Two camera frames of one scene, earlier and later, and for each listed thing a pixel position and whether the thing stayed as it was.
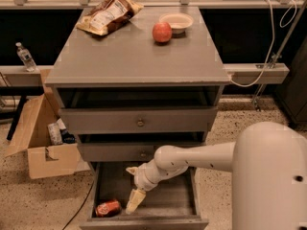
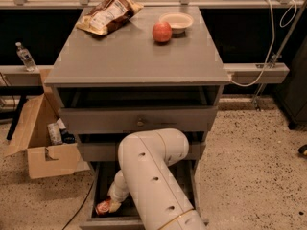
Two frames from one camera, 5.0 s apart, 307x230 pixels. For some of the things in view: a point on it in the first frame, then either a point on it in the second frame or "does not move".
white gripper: [143, 177] → [115, 193]
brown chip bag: [110, 14] does not move
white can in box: [55, 133] does not move
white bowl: [179, 22] does not move
